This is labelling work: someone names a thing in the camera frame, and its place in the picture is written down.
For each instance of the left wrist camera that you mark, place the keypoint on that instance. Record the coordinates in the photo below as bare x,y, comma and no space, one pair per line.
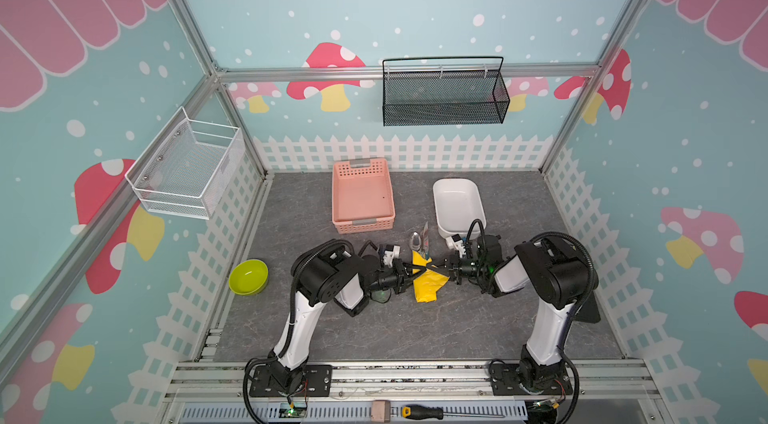
388,254

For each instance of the black wire mesh basket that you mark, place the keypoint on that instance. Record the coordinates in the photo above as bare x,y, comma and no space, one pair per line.
452,90

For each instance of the white wire mesh basket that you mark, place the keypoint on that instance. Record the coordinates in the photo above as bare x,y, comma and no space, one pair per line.
187,168

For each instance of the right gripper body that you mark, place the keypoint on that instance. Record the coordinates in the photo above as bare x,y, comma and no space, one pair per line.
458,265

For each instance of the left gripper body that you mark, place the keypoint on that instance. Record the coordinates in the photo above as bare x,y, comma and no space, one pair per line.
394,278

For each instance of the pink plastic basket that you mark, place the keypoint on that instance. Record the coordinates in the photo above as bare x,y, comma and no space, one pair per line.
362,196

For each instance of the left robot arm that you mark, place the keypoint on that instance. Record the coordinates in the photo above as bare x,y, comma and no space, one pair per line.
330,272

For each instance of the fork with teal handle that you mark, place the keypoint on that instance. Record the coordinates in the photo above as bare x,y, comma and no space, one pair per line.
425,245

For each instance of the yellow paper napkin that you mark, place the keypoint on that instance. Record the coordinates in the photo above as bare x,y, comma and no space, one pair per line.
426,286

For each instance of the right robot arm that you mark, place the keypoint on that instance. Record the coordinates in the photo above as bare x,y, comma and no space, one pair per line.
561,272

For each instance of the white plastic bin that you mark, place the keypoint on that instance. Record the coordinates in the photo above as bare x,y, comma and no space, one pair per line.
457,204

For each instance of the yellow black screwdriver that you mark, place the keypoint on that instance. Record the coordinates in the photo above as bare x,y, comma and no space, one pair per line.
421,412

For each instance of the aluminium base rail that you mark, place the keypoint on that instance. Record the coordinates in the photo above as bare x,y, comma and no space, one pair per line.
609,391

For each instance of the black box yellow label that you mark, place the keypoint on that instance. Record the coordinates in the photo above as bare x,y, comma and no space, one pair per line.
589,312

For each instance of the green plastic bowl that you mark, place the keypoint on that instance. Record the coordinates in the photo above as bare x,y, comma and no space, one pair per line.
249,277

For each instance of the spoon with teal handle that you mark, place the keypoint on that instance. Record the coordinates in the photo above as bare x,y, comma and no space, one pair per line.
415,242

